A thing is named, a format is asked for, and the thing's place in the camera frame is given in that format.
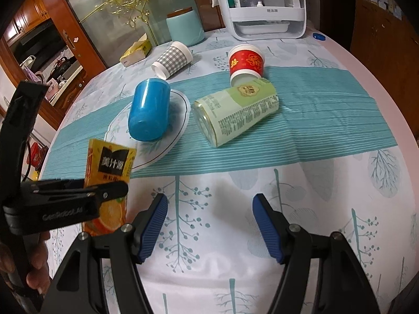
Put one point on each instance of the teal canister brown lid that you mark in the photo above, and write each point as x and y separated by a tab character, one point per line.
184	25

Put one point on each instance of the person's left hand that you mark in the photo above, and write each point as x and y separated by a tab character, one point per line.
38	278

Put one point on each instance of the grey checked paper cup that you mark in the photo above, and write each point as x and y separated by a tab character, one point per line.
172	60

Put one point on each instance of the white plastic storage organizer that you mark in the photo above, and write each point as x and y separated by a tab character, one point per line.
250	20

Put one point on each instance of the kitchen counter with cookware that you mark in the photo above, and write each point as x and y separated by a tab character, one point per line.
64	75

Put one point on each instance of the small blue bottle cap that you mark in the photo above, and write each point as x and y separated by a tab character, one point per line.
319	36

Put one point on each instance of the blue plastic cup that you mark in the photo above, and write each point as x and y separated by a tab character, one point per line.
148	117

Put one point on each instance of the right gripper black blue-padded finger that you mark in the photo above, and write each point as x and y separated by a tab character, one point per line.
78	285
342	285

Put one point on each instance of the white round plate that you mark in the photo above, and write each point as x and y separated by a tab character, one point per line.
148	153

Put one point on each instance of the wooden kitchen wall cabinets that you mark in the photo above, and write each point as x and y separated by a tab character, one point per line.
30	15

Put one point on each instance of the orange juice paper cup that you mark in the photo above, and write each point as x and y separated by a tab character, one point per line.
108	162

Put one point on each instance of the yellow tissue box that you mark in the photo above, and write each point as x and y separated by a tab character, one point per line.
137	52

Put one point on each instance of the red paper cup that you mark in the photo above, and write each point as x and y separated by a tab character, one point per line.
246	63

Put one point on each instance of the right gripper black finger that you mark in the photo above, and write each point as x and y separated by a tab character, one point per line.
104	193

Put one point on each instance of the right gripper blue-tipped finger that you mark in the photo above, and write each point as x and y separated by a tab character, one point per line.
53	186

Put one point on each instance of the brown wooden cabinet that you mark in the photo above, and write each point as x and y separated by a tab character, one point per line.
388	48

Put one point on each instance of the white tree-print tablecloth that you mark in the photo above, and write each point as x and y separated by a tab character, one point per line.
210	256

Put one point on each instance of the red round tin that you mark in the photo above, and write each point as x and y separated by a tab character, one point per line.
36	156

